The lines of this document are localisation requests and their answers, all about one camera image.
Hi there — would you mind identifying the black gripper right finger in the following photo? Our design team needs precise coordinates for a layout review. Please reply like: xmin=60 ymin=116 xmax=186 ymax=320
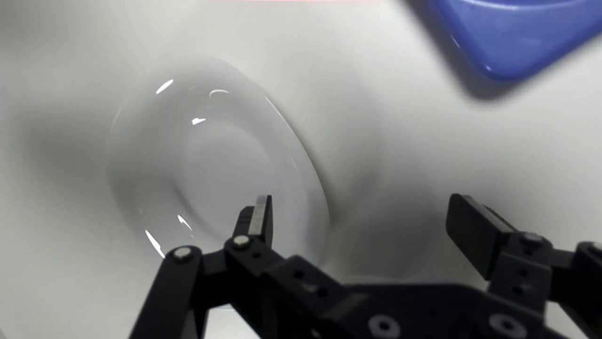
xmin=445 ymin=192 xmax=602 ymax=339

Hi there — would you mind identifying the white square-round plate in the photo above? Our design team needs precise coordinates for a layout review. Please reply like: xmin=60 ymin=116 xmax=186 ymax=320
xmin=107 ymin=58 xmax=332 ymax=262

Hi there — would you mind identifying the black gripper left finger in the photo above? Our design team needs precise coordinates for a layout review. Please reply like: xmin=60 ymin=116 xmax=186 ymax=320
xmin=127 ymin=194 xmax=344 ymax=339

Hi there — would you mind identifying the blue plastic cutlery tray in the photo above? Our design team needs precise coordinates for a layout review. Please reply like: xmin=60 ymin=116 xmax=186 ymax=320
xmin=425 ymin=0 xmax=602 ymax=83

